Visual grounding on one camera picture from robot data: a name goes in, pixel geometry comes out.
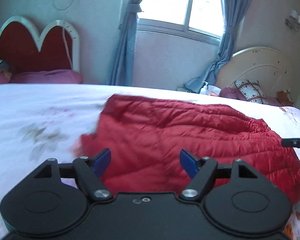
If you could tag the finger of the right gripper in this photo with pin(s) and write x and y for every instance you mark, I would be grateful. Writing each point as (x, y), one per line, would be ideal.
(291, 142)

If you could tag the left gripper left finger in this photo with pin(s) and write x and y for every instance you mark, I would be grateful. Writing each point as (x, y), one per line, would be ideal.
(87, 173)

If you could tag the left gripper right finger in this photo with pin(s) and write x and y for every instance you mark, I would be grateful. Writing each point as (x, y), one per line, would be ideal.
(203, 173)

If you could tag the red quilted down jacket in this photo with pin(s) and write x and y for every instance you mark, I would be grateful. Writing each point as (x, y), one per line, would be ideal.
(146, 135)

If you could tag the patterned square cushion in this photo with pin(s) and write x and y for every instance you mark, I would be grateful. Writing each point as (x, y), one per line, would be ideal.
(251, 90)

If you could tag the cream round headboard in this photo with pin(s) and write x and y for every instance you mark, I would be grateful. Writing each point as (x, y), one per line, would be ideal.
(266, 65)

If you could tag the white floral bed sheet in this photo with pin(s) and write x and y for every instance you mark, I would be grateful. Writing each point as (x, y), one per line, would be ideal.
(41, 121)

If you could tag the white pump bottle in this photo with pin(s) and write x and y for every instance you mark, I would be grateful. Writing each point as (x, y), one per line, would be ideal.
(205, 88)

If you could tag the white tissue box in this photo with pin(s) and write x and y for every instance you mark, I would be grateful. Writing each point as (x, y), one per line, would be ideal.
(213, 90)

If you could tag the purple pillow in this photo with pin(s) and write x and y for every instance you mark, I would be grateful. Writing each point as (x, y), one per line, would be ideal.
(59, 76)

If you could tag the grey-blue left curtain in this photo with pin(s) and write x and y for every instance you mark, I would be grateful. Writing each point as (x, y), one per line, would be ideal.
(122, 71)

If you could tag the grey-blue curtain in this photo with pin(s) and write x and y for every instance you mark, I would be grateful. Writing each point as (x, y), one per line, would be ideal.
(233, 13)
(122, 71)

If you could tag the red heart-shaped headboard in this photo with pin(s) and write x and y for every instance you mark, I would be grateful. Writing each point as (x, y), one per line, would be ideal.
(22, 45)

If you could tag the grey-blue right curtain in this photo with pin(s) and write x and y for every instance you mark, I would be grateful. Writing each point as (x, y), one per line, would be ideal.
(233, 13)

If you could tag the bright window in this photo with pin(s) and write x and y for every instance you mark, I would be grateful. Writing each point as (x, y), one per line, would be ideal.
(184, 17)

